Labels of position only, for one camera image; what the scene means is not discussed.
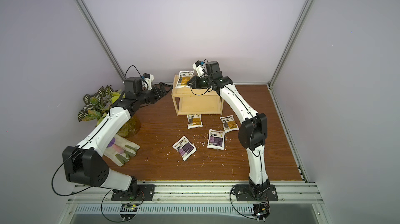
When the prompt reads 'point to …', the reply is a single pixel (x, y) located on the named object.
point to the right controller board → (261, 211)
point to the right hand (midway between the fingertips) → (187, 79)
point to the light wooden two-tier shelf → (194, 101)
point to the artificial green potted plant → (97, 107)
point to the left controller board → (128, 212)
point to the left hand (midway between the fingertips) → (169, 89)
